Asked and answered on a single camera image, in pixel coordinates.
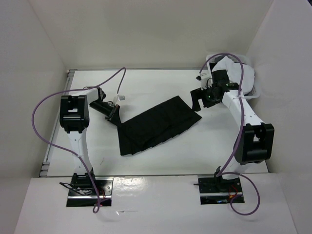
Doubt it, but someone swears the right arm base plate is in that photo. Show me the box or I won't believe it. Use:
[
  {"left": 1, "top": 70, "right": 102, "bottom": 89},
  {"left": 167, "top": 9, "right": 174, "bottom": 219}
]
[{"left": 194, "top": 176, "right": 245, "bottom": 205}]

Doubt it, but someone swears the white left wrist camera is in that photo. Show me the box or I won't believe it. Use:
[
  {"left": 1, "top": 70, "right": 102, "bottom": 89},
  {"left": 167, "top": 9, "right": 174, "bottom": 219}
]
[{"left": 113, "top": 94, "right": 125, "bottom": 105}]

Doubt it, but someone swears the white skirt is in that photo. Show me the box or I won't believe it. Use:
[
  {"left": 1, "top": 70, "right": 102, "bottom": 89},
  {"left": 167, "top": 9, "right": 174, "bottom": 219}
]
[{"left": 211, "top": 56, "right": 256, "bottom": 95}]

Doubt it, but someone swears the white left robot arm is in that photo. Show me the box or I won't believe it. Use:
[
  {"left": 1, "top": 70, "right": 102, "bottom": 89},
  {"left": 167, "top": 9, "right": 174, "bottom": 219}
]
[{"left": 59, "top": 87, "right": 121, "bottom": 195}]

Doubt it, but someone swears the white plastic basket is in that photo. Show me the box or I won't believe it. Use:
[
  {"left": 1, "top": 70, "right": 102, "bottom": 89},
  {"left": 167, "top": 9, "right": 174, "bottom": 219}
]
[{"left": 199, "top": 54, "right": 260, "bottom": 100}]

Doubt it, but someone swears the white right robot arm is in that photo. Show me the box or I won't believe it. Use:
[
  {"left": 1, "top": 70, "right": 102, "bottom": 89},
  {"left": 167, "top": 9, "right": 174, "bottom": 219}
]
[{"left": 191, "top": 70, "right": 274, "bottom": 192}]

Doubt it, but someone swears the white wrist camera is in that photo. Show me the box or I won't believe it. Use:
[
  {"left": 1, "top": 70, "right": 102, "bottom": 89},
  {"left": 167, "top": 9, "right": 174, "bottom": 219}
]
[
  {"left": 195, "top": 73, "right": 213, "bottom": 90},
  {"left": 113, "top": 94, "right": 125, "bottom": 105}
]

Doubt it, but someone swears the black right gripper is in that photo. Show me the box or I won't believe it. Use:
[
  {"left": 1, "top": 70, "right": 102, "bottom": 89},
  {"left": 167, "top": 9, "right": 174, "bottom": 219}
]
[{"left": 191, "top": 84, "right": 221, "bottom": 112}]

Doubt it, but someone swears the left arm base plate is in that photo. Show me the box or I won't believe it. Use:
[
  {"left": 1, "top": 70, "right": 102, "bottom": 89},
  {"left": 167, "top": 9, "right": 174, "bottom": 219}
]
[{"left": 64, "top": 177, "right": 113, "bottom": 207}]

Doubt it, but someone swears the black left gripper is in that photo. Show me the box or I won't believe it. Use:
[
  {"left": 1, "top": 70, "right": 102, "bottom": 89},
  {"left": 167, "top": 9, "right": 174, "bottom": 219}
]
[{"left": 89, "top": 101, "right": 122, "bottom": 128}]

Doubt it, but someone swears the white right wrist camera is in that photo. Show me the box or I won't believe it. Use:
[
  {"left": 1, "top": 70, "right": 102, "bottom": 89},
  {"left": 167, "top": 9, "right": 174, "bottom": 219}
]
[{"left": 195, "top": 73, "right": 213, "bottom": 90}]

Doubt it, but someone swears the black skirt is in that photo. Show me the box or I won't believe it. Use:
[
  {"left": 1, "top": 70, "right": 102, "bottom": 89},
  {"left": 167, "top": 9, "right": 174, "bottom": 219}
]
[{"left": 117, "top": 96, "right": 201, "bottom": 156}]

